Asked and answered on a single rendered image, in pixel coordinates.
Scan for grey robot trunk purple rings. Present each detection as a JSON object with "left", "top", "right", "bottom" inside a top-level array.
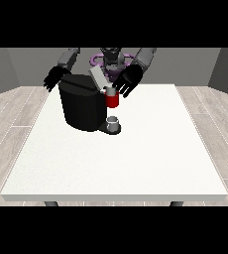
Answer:
[{"left": 89, "top": 48, "right": 135, "bottom": 82}]

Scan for small grey cup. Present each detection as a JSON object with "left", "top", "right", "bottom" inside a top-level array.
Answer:
[{"left": 106, "top": 115, "right": 121, "bottom": 132}]

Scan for black coffee machine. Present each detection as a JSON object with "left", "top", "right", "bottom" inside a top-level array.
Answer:
[{"left": 57, "top": 73, "right": 122, "bottom": 136}]

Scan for small grey coffee pod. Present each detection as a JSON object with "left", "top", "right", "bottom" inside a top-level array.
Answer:
[{"left": 105, "top": 84, "right": 117, "bottom": 96}]

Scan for pale grey machine lid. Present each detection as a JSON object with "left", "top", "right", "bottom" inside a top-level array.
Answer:
[{"left": 88, "top": 64, "right": 114, "bottom": 94}]

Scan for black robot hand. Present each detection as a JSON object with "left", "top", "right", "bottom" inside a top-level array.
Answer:
[
  {"left": 111, "top": 63, "right": 144, "bottom": 99},
  {"left": 43, "top": 65, "right": 72, "bottom": 93}
]

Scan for red pod holder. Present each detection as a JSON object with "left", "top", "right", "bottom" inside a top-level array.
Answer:
[{"left": 105, "top": 92, "right": 120, "bottom": 109}]

